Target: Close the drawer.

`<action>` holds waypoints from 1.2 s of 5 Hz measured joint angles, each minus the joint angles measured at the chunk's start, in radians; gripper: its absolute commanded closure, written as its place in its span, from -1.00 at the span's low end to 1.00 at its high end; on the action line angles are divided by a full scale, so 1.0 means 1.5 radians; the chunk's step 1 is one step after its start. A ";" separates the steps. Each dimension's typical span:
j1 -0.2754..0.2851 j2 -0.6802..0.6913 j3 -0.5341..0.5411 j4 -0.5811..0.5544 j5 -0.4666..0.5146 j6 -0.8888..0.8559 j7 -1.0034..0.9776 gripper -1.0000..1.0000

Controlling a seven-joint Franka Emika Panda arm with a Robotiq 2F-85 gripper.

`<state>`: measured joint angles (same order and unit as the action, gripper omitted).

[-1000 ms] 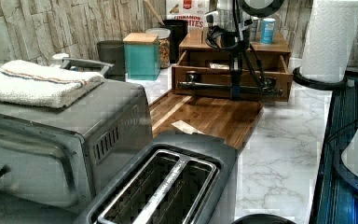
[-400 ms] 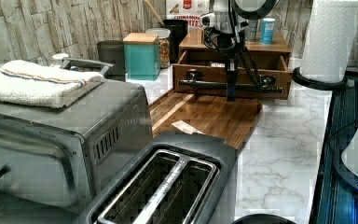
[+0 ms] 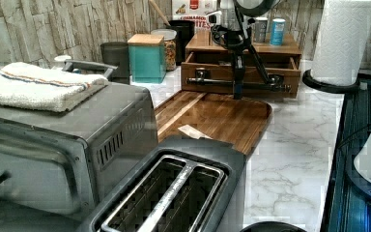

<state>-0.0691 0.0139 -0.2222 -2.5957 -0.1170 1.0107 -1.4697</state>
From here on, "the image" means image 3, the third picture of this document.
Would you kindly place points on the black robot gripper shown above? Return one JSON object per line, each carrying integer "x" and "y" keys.
{"x": 232, "y": 30}

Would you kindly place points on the wooden drawer with black handle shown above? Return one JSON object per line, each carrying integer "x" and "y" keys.
{"x": 212, "y": 72}

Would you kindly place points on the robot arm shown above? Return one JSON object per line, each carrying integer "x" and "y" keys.
{"x": 252, "y": 9}

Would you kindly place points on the wooden drawer cabinet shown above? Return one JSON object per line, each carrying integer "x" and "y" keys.
{"x": 202, "y": 41}

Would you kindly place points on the blue tin can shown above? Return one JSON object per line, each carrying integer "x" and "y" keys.
{"x": 277, "y": 31}

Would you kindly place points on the grey tin can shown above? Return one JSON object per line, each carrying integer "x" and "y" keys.
{"x": 261, "y": 24}

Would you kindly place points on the wooden cutting board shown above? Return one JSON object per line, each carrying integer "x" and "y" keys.
{"x": 238, "y": 122}

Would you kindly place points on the black paper towel holder base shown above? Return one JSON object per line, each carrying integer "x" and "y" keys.
{"x": 309, "y": 81}

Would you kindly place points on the black utensil holder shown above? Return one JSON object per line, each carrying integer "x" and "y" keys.
{"x": 185, "y": 32}

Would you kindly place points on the cinnamon cereal box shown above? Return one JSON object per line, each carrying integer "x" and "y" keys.
{"x": 194, "y": 10}

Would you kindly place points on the white paper slip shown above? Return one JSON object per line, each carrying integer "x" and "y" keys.
{"x": 192, "y": 132}

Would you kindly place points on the glass jar with snacks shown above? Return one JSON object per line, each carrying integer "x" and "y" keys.
{"x": 170, "y": 38}

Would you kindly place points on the teal canister with wooden lid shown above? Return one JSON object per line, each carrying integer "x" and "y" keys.
{"x": 147, "y": 58}

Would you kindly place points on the white paper towel roll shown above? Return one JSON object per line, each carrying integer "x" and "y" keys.
{"x": 344, "y": 29}

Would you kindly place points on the black two-slot toaster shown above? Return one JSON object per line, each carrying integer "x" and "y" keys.
{"x": 183, "y": 185}

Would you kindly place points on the dark grey cup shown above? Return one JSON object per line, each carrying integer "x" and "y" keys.
{"x": 116, "y": 54}

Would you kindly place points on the black round object bottom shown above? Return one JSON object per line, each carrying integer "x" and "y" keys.
{"x": 272, "y": 226}

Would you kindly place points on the silver toaster oven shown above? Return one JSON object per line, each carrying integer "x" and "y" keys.
{"x": 66, "y": 162}

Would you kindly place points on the white folded towel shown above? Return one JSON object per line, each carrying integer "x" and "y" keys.
{"x": 31, "y": 87}

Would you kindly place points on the wooden spoon handle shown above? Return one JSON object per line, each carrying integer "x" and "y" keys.
{"x": 159, "y": 12}

